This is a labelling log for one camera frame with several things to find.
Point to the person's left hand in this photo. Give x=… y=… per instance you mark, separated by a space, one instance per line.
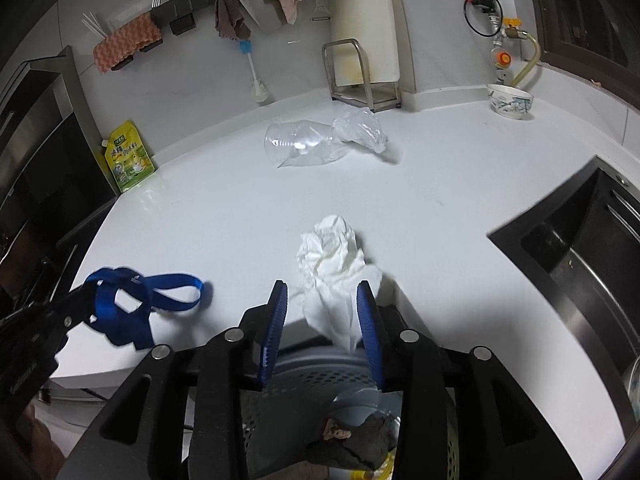
x=45 y=450

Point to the black kitchen sink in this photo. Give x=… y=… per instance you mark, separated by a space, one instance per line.
x=575 y=250

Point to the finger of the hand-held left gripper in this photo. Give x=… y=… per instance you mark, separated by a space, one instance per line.
x=55 y=312

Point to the grey perforated trash bin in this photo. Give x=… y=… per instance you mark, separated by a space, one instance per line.
x=300 y=375

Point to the white cutting board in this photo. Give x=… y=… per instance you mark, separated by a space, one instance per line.
x=360 y=10

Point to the metal peeler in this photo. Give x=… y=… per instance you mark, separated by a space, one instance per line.
x=320 y=10

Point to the clear plastic bag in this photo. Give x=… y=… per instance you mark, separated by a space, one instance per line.
x=360 y=127

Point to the white straws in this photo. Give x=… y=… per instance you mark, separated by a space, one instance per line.
x=95 y=26

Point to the white tissue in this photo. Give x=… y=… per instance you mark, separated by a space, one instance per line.
x=330 y=260

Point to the orange patterned cloth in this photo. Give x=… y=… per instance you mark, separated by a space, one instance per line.
x=125 y=45

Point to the patterned ceramic bowl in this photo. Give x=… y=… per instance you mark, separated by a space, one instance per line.
x=510 y=105

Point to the white bottle brush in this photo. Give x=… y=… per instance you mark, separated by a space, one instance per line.
x=259 y=90

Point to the clear plastic cup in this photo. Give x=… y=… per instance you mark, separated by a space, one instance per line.
x=300 y=140

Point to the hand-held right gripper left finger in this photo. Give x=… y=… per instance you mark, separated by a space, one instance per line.
x=272 y=330

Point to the brown cloth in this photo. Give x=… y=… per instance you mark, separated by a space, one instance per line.
x=230 y=17

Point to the yellow green seasoning pouch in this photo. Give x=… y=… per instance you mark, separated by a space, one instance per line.
x=129 y=160

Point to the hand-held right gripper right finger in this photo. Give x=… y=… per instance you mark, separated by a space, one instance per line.
x=370 y=335

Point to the dark window frame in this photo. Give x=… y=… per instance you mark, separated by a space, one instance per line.
x=565 y=20

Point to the stainless built-in oven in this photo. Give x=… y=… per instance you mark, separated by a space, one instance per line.
x=40 y=170

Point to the metal board stand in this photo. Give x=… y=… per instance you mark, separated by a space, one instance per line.
x=332 y=47

